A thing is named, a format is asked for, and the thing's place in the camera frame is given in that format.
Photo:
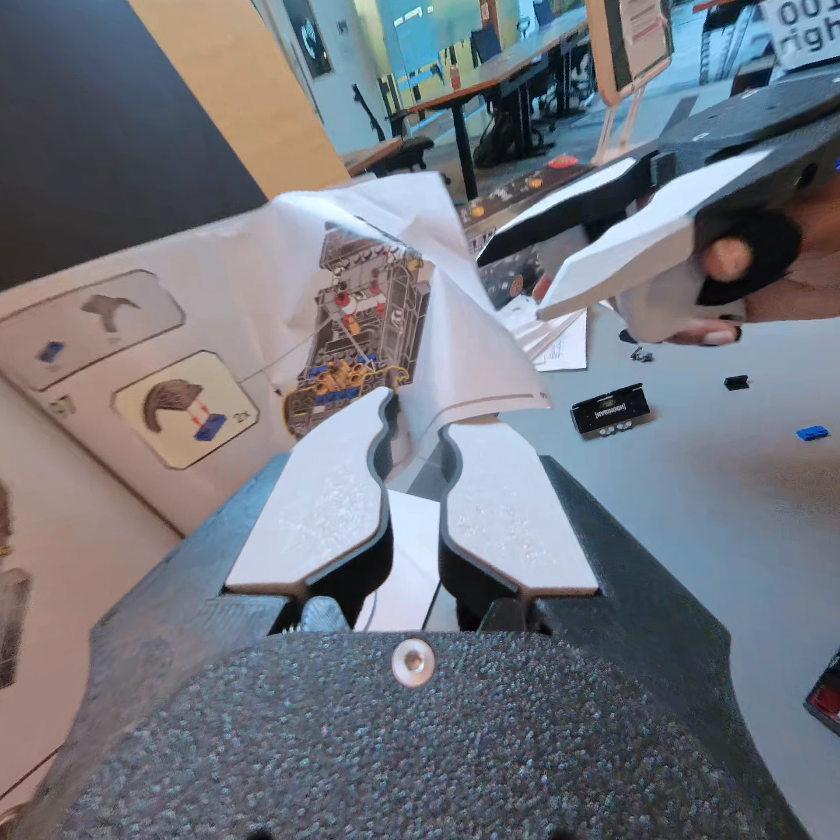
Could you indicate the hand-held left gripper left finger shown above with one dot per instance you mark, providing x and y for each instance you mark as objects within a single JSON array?
[{"x": 315, "y": 518}]

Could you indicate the lego instruction booklet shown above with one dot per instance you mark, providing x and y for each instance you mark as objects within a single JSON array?
[{"x": 229, "y": 295}]

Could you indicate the black lego piece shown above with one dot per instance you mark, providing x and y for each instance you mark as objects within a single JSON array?
[
  {"x": 736, "y": 382},
  {"x": 627, "y": 337},
  {"x": 642, "y": 355}
]

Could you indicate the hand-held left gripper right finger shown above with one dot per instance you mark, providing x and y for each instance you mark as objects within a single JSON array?
[{"x": 518, "y": 525}]

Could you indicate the black backpack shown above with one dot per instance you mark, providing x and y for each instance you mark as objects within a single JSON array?
[{"x": 499, "y": 141}]

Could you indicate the white printed sheet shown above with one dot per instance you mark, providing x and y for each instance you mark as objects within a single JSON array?
[{"x": 564, "y": 354}]

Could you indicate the black printed lego panel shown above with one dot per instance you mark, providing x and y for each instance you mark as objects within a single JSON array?
[{"x": 610, "y": 410}]

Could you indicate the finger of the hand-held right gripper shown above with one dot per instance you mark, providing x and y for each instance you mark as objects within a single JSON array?
[
  {"x": 623, "y": 249},
  {"x": 571, "y": 195}
]

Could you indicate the black lego car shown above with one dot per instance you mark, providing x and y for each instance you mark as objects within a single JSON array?
[{"x": 823, "y": 689}]

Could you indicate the long wooden desk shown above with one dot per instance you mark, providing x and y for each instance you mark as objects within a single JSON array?
[{"x": 505, "y": 65}]

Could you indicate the blue lego plate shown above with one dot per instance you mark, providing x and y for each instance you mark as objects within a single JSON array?
[{"x": 812, "y": 433}]

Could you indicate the white paper bag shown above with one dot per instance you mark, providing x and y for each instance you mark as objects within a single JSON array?
[{"x": 518, "y": 321}]

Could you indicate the black lego set box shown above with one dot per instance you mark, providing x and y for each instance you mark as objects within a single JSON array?
[{"x": 505, "y": 197}]

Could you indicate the person's right hand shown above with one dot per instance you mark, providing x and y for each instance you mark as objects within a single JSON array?
[{"x": 814, "y": 275}]

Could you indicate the black office chair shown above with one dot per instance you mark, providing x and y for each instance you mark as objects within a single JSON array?
[{"x": 407, "y": 144}]

